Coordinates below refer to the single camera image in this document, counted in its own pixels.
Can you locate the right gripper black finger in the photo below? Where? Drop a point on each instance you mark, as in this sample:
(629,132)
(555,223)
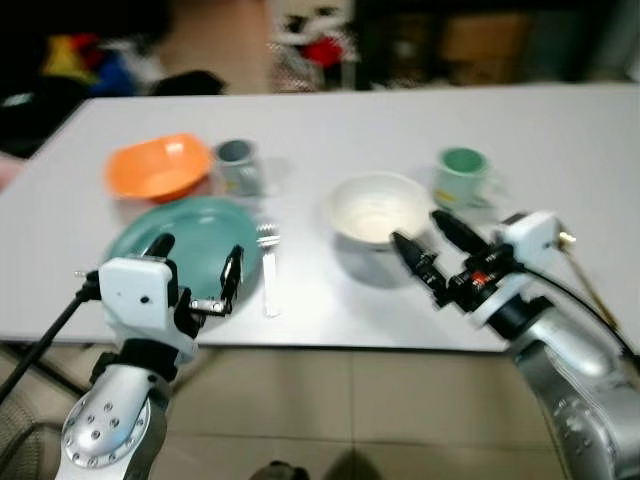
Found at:
(460,235)
(417,265)

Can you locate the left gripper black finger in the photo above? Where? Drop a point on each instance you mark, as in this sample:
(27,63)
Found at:
(232,278)
(161,247)

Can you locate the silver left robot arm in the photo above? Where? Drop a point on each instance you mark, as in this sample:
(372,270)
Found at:
(105,425)

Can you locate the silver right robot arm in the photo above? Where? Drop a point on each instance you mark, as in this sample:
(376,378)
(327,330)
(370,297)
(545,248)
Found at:
(580,400)

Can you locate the teal round plate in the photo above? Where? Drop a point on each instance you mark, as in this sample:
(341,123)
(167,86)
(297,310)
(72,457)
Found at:
(195,235)

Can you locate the silver fork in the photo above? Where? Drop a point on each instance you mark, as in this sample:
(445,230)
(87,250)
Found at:
(270,280)

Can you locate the green ceramic mug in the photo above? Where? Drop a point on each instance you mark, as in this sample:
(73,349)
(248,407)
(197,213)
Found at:
(460,180)

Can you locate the white ceramic bowl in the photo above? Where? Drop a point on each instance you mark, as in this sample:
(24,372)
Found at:
(378,210)

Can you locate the orange plastic bowl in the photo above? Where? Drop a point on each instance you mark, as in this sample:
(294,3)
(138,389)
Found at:
(158,168)

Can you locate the grey ceramic mug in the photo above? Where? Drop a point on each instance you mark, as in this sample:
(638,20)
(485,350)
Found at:
(240,170)

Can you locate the gold metal spoon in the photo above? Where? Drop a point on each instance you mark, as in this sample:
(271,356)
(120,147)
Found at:
(592,288)

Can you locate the blue blurred item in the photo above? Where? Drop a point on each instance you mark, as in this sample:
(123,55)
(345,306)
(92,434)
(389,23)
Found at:
(115,75)

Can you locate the brown cardboard box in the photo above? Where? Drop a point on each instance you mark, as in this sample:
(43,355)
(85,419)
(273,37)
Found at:
(485,48)

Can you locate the yellow blurred item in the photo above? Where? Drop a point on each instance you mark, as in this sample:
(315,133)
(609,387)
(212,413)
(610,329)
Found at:
(70,58)

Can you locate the person in tan clothing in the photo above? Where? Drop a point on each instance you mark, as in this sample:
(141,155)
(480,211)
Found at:
(215,40)

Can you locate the red blurred item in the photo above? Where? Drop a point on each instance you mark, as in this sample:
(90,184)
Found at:
(324,52)

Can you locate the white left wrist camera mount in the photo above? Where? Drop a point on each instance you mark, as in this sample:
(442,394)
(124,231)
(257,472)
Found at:
(140,295)

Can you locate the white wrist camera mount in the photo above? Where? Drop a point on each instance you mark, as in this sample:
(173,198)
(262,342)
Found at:
(140,295)
(530,245)

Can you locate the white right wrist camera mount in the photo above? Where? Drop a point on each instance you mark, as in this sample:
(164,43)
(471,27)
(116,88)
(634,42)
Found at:
(530,245)

